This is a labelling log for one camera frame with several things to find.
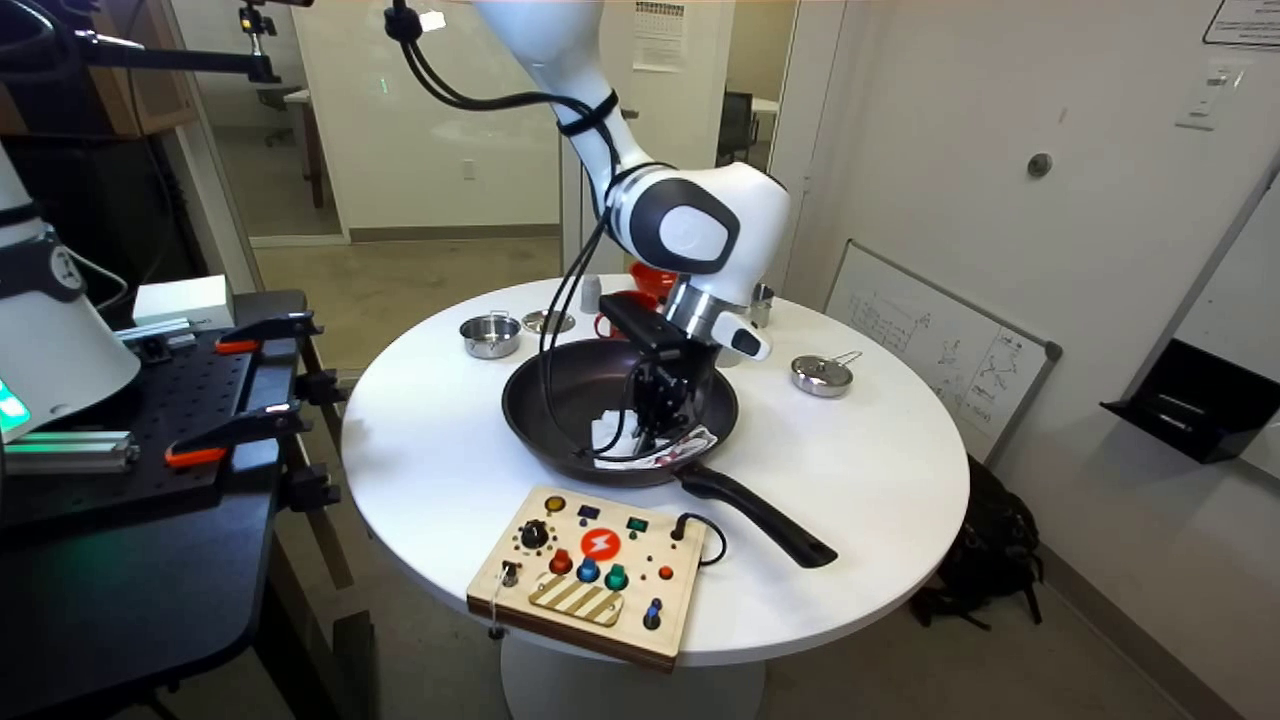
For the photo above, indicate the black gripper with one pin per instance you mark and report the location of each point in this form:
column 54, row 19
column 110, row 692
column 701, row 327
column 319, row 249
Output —
column 673, row 371

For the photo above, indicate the white towel with red stripes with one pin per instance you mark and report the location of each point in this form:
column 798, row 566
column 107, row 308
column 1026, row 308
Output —
column 667, row 457

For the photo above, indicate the black frying pan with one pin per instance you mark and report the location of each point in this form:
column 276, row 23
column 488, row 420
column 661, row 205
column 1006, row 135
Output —
column 563, row 402

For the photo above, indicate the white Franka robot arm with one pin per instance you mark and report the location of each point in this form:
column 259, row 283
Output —
column 693, row 220

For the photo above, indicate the small round steel dish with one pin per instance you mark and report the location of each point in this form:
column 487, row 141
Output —
column 823, row 376

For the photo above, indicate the steel lid with knob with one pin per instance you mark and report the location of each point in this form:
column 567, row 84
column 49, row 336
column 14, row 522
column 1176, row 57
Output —
column 549, row 323

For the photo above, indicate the shallow steel pot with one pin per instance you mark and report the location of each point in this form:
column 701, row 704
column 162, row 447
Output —
column 488, row 343

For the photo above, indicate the wooden busy board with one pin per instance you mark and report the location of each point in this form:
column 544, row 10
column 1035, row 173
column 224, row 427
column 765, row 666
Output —
column 626, row 627

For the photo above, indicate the black backpack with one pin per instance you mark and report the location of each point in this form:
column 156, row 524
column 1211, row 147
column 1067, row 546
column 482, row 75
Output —
column 993, row 546

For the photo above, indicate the white door notice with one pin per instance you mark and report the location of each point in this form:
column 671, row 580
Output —
column 661, row 34

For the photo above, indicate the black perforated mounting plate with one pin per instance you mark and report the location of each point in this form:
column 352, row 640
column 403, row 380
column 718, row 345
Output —
column 174, row 402

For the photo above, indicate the white box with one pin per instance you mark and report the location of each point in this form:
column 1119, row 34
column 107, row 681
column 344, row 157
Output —
column 181, row 301

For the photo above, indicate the silver metal bar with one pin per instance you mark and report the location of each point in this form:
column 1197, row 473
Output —
column 150, row 329

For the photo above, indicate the black robot cart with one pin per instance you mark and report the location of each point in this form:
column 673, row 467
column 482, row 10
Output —
column 135, row 601

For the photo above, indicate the green tinted metal bar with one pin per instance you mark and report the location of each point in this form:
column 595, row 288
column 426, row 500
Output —
column 64, row 451

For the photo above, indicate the brown wooden shelf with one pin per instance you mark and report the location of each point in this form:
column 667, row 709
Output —
column 135, row 100

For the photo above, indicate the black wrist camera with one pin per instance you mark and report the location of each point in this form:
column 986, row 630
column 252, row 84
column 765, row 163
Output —
column 639, row 323

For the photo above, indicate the whiteboard leaning on wall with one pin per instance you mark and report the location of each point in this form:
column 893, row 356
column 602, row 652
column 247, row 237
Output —
column 933, row 343

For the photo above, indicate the round grey wall knob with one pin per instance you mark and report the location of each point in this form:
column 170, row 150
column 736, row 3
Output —
column 1037, row 164

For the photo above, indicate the black wall tray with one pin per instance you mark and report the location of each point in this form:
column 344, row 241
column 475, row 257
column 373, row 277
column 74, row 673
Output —
column 1186, row 402

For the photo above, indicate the white wall switch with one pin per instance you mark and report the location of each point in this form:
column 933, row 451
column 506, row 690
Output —
column 1197, row 118

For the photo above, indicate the black camera boom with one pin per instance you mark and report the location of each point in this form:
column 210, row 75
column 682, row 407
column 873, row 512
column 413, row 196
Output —
column 174, row 57

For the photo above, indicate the framed wall sign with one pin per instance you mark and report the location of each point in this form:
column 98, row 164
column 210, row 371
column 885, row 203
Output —
column 1246, row 23

